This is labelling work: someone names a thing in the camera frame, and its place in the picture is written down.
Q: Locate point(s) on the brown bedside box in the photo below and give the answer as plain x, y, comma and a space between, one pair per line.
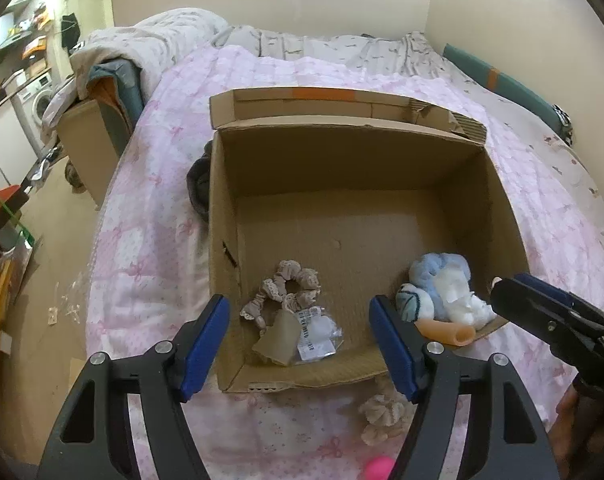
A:
84, 140

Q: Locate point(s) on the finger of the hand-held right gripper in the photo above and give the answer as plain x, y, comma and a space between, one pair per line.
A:
544, 287
522, 305

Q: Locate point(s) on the dark grey cap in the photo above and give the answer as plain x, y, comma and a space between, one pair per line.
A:
199, 185

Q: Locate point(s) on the pink bow-print blanket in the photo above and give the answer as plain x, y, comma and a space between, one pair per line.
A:
152, 260

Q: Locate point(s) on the beige fluffy scrunchie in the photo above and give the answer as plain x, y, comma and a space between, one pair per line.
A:
382, 417

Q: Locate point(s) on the pink ball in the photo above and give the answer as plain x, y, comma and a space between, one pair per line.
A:
379, 469

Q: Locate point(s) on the orange box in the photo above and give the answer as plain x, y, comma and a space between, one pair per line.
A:
34, 46

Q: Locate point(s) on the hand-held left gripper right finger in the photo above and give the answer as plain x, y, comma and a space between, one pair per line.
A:
394, 347

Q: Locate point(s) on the blue fluffy scrunchie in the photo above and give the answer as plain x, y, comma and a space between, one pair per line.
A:
432, 270

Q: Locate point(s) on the beige lace scrunchie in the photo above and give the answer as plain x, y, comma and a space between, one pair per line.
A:
302, 277

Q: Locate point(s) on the black and white cloth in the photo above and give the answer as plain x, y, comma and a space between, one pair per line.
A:
564, 125

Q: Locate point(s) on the teal bolster cushion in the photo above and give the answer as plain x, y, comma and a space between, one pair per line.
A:
512, 87

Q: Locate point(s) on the clear plastic wrap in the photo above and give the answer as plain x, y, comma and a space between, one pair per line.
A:
74, 300

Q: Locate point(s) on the black hanging garment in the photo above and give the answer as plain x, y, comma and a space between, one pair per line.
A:
69, 30

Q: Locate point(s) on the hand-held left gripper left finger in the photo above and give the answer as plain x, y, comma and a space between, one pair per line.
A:
204, 347

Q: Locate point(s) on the brown cardboard box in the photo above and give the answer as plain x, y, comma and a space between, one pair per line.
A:
362, 200

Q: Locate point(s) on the white washing machine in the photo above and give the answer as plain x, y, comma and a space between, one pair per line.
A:
39, 102

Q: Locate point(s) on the clear plastic packet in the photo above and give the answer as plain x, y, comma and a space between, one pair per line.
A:
322, 332

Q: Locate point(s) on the white and blue plush toy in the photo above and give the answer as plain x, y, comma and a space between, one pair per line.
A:
412, 302

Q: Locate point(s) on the pile of clothes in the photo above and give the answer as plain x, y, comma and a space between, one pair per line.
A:
117, 90

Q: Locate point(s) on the peach soft tube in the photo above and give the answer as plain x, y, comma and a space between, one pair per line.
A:
447, 333

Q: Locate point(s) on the person's right hand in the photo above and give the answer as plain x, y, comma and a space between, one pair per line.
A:
567, 425

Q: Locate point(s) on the white floral quilt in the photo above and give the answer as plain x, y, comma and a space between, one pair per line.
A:
172, 35

